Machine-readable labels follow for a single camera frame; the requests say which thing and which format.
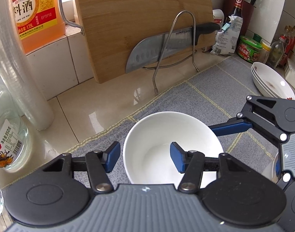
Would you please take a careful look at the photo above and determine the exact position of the white plate with fruit print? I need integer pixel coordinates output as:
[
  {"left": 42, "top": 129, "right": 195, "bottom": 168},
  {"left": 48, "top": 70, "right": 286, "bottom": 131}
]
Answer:
[{"left": 251, "top": 62, "right": 295, "bottom": 100}]

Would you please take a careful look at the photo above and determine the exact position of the large white bowl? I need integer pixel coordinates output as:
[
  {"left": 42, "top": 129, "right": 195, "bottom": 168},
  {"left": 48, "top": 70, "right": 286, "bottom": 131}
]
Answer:
[{"left": 123, "top": 112, "right": 224, "bottom": 186}]

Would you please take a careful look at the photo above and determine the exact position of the grey checked table mat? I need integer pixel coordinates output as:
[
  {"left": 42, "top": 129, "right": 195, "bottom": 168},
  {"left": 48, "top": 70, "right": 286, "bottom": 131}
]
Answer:
[{"left": 2, "top": 55, "right": 286, "bottom": 189}]

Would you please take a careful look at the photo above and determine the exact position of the white plate bottom of stack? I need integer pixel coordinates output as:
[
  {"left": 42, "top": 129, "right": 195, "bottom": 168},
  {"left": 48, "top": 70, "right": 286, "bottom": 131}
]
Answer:
[{"left": 251, "top": 73, "right": 275, "bottom": 99}]

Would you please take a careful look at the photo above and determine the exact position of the white plate of stack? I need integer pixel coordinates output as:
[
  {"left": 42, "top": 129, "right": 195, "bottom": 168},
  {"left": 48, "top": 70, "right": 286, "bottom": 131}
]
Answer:
[
  {"left": 251, "top": 73, "right": 275, "bottom": 99},
  {"left": 251, "top": 69, "right": 278, "bottom": 99}
]

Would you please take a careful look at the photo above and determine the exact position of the white plate middle of stack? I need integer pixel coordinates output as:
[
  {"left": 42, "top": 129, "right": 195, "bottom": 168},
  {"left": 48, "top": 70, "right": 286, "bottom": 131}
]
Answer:
[{"left": 251, "top": 69, "right": 278, "bottom": 99}]

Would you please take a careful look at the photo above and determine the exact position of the small clear oil bottle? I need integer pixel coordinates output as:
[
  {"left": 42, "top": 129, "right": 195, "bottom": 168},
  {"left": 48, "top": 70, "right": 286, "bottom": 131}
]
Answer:
[{"left": 266, "top": 35, "right": 286, "bottom": 68}]

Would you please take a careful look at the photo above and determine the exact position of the green lidded red tub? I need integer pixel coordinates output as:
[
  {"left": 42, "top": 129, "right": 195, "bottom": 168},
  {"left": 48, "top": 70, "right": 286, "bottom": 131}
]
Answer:
[{"left": 237, "top": 36, "right": 262, "bottom": 63}]

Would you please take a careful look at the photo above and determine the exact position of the white plastic food bag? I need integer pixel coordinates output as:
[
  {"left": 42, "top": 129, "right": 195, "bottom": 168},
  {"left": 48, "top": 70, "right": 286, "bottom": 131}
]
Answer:
[{"left": 211, "top": 15, "right": 243, "bottom": 55}]

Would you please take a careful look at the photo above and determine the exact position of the glass jar green lid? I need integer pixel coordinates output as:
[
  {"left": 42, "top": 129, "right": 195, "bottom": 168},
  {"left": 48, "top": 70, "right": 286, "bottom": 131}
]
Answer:
[{"left": 0, "top": 84, "right": 31, "bottom": 172}]

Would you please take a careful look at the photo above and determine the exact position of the dark soy sauce bottle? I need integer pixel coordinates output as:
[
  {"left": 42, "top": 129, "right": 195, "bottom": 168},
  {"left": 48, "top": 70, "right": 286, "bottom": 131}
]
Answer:
[{"left": 224, "top": 0, "right": 244, "bottom": 24}]

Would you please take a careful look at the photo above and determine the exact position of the dark red utensil holder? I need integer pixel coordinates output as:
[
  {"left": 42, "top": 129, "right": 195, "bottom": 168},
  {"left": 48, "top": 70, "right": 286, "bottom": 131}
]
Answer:
[{"left": 222, "top": 0, "right": 255, "bottom": 36}]

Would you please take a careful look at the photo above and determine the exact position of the plastic wrap roll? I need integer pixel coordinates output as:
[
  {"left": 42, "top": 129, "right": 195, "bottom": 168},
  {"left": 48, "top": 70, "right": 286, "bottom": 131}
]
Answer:
[{"left": 0, "top": 0, "right": 54, "bottom": 130}]

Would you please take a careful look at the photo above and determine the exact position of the bamboo cutting board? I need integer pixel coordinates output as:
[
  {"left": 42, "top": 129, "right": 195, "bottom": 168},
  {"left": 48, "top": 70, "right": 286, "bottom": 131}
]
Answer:
[{"left": 75, "top": 0, "right": 213, "bottom": 83}]

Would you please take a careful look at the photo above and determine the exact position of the orange cooking wine bottle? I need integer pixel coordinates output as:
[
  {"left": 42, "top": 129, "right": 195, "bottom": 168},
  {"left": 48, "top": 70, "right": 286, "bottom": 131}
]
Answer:
[{"left": 11, "top": 0, "right": 66, "bottom": 53}]

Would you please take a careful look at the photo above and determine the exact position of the steel wire rack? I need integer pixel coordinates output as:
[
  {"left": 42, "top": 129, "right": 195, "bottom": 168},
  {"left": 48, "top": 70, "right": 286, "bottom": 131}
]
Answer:
[{"left": 142, "top": 10, "right": 200, "bottom": 96}]

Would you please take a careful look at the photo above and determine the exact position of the steel kitchen knife black handle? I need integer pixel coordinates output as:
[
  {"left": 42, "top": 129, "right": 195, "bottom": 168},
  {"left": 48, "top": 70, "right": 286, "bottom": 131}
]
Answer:
[{"left": 125, "top": 23, "right": 220, "bottom": 73}]

